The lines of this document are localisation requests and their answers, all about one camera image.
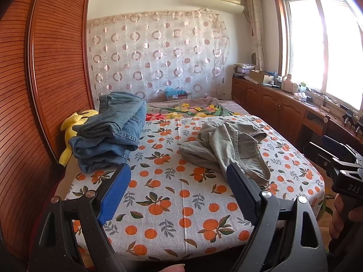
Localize grey-green pants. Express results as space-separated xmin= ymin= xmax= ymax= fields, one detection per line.
xmin=180 ymin=120 xmax=271 ymax=186

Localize right hand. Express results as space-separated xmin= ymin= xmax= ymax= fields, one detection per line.
xmin=329 ymin=194 xmax=363 ymax=239

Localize wooden sideboard cabinet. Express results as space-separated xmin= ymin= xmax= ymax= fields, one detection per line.
xmin=231 ymin=75 xmax=363 ymax=154

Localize white plastic jug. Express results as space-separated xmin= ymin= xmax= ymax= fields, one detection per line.
xmin=282 ymin=74 xmax=294 ymax=94

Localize dark blue folded jeans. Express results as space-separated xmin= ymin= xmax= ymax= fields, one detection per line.
xmin=68 ymin=102 xmax=146 ymax=173

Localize cardboard box on cabinet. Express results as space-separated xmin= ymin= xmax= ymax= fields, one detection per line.
xmin=249 ymin=70 xmax=274 ymax=84

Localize floral pink blanket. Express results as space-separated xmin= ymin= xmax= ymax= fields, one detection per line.
xmin=146 ymin=96 xmax=249 ymax=121

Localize orange-print bed sheet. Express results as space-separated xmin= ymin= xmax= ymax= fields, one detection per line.
xmin=64 ymin=115 xmax=326 ymax=262

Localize stack of papers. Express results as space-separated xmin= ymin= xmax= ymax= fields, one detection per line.
xmin=233 ymin=63 xmax=255 ymax=76

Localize yellow plush toy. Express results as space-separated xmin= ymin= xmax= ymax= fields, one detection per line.
xmin=59 ymin=109 xmax=98 ymax=167

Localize light blue folded jeans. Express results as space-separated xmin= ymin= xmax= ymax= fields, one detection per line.
xmin=73 ymin=92 xmax=146 ymax=138

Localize blue cloth in box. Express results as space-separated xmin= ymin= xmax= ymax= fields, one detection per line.
xmin=164 ymin=87 xmax=188 ymax=101

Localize beige side curtain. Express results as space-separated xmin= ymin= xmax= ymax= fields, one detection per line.
xmin=246 ymin=0 xmax=266 ymax=71

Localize circle-pattern sheer curtain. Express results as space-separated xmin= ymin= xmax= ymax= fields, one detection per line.
xmin=87 ymin=10 xmax=230 ymax=101

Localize window with wooden frame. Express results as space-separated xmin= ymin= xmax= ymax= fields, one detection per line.
xmin=275 ymin=0 xmax=362 ymax=115

